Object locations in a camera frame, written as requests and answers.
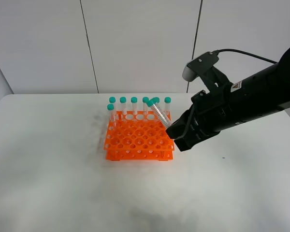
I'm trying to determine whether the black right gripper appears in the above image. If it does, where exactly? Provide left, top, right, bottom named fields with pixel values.
left=166, top=82, right=232, bottom=152

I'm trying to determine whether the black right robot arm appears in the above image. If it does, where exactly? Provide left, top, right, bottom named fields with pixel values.
left=166, top=48, right=290, bottom=151

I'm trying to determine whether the black right camera cable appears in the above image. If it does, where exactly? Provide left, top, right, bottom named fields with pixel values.
left=214, top=49, right=280, bottom=65

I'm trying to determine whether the row tube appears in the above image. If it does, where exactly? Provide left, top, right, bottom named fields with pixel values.
left=109, top=96, right=116, bottom=113
left=131, top=97, right=138, bottom=115
left=142, top=97, right=149, bottom=116
left=164, top=97, right=171, bottom=116
left=119, top=97, right=127, bottom=116
left=151, top=97, right=160, bottom=105

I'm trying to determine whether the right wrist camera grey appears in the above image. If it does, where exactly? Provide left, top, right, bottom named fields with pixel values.
left=182, top=52, right=219, bottom=82

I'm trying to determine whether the orange test tube rack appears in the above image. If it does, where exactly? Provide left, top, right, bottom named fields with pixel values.
left=104, top=111, right=174, bottom=161

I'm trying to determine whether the test tube teal cap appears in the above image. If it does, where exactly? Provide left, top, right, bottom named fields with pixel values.
left=107, top=103, right=117, bottom=129
left=146, top=97, right=172, bottom=129

